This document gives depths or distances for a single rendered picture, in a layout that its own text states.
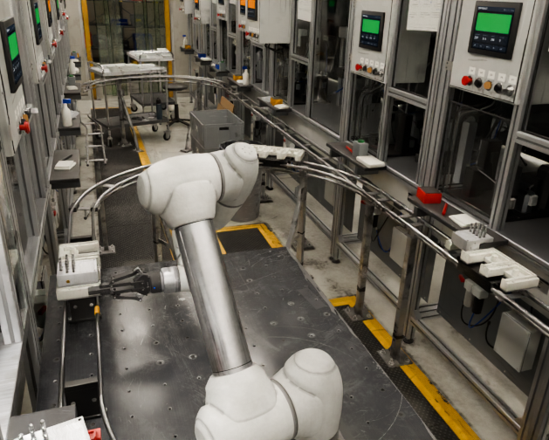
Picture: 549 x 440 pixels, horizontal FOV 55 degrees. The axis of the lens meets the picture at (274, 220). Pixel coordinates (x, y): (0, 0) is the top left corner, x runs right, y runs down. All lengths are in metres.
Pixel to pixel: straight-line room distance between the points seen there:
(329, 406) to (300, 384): 0.10
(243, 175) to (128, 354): 0.80
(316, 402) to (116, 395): 0.65
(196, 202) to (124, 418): 0.68
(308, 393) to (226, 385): 0.21
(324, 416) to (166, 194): 0.68
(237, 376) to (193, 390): 0.43
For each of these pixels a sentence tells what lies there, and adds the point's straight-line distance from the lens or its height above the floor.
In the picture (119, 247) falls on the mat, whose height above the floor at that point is 0.01.
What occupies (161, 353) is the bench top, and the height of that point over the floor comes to 0.68.
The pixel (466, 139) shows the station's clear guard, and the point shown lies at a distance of 2.52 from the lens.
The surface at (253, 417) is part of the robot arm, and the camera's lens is 1.31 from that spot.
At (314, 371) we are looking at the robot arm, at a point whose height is 0.95.
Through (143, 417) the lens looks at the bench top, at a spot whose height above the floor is 0.68.
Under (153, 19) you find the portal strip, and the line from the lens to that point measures 9.53.
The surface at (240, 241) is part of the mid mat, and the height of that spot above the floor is 0.01.
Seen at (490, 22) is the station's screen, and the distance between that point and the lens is 2.35.
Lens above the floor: 1.81
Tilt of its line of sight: 24 degrees down
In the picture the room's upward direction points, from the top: 2 degrees clockwise
